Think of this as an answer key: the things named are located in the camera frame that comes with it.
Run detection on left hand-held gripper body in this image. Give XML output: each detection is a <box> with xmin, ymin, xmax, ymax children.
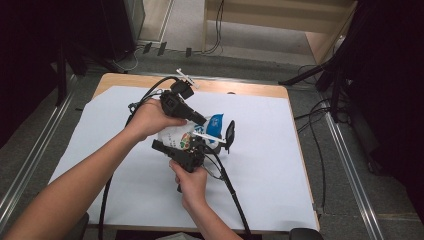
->
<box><xmin>159</xmin><ymin>68</ymin><xmax>200</xmax><ymax>120</ymax></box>

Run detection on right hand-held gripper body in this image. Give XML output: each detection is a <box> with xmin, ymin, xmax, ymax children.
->
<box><xmin>173</xmin><ymin>132</ymin><xmax>228</xmax><ymax>174</ymax></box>

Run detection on blue and white pouch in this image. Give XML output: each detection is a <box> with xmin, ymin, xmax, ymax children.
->
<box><xmin>157</xmin><ymin>113</ymin><xmax>225</xmax><ymax>152</ymax></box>

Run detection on clear jar with black lid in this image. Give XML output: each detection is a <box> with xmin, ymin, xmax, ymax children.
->
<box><xmin>203</xmin><ymin>119</ymin><xmax>236</xmax><ymax>156</ymax></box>

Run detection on person's right hand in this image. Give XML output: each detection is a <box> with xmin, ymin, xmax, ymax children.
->
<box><xmin>169</xmin><ymin>159</ymin><xmax>208</xmax><ymax>209</ymax></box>

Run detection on person's left hand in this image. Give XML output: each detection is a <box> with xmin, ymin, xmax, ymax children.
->
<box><xmin>124</xmin><ymin>98</ymin><xmax>188</xmax><ymax>143</ymax></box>

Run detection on wooden table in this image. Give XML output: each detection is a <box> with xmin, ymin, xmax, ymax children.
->
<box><xmin>83</xmin><ymin>72</ymin><xmax>321</xmax><ymax>234</ymax></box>

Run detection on large white paper sheet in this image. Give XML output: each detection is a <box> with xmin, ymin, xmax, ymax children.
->
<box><xmin>49</xmin><ymin>85</ymin><xmax>318</xmax><ymax>232</ymax></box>

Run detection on dark cabinet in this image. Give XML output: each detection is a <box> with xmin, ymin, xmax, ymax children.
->
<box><xmin>99</xmin><ymin>0</ymin><xmax>146</xmax><ymax>62</ymax></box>

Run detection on black metal stand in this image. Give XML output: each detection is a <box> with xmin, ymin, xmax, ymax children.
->
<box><xmin>54</xmin><ymin>39</ymin><xmax>113</xmax><ymax>108</ymax></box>

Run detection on black tripod stand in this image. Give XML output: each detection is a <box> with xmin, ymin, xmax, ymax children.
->
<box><xmin>278</xmin><ymin>49</ymin><xmax>355</xmax><ymax>124</ymax></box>

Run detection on dark curtain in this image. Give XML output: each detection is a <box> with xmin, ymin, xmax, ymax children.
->
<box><xmin>0</xmin><ymin>0</ymin><xmax>69</xmax><ymax>149</ymax></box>
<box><xmin>333</xmin><ymin>0</ymin><xmax>424</xmax><ymax>221</ymax></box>

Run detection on left hand-held gripper cable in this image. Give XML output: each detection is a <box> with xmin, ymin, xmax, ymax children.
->
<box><xmin>98</xmin><ymin>75</ymin><xmax>181</xmax><ymax>240</ymax></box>

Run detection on hand-held gripper cable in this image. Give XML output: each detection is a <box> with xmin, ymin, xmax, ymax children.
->
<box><xmin>199</xmin><ymin>145</ymin><xmax>253</xmax><ymax>240</ymax></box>
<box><xmin>98</xmin><ymin>75</ymin><xmax>181</xmax><ymax>240</ymax></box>

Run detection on right hand-held gripper cable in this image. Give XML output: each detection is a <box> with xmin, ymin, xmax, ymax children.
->
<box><xmin>199</xmin><ymin>145</ymin><xmax>253</xmax><ymax>240</ymax></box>

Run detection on white floor cable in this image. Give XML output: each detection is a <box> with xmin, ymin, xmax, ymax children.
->
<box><xmin>111</xmin><ymin>46</ymin><xmax>140</xmax><ymax>73</ymax></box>

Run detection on black hanging cable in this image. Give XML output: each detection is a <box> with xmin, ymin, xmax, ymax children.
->
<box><xmin>203</xmin><ymin>0</ymin><xmax>225</xmax><ymax>55</ymax></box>

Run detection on light wooden frame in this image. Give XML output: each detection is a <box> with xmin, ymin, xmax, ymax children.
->
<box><xmin>201</xmin><ymin>0</ymin><xmax>359</xmax><ymax>66</ymax></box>

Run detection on black floor cables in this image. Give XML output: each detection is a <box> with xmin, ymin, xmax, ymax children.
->
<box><xmin>293</xmin><ymin>64</ymin><xmax>336</xmax><ymax>212</ymax></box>

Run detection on metal floor rail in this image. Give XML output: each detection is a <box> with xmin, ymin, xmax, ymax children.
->
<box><xmin>0</xmin><ymin>75</ymin><xmax>80</xmax><ymax>228</ymax></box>
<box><xmin>322</xmin><ymin>99</ymin><xmax>385</xmax><ymax>240</ymax></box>

